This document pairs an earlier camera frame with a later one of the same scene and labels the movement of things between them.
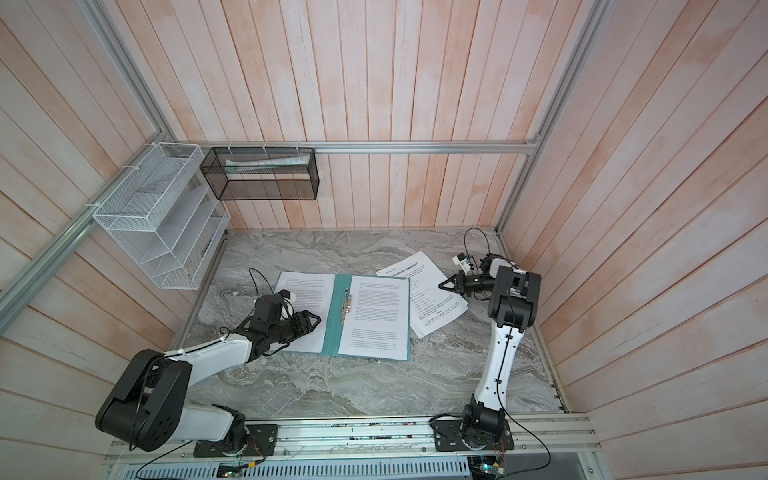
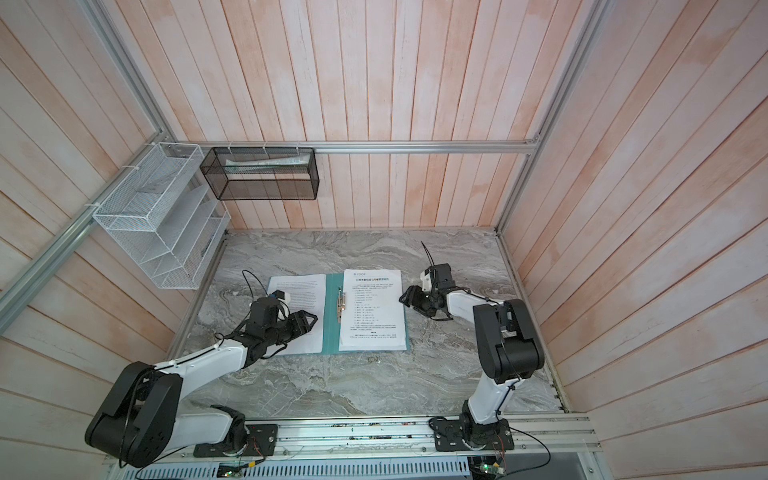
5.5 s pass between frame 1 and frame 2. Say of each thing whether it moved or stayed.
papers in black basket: stayed
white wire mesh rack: stayed
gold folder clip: moved
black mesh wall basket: stayed
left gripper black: stayed
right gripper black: moved
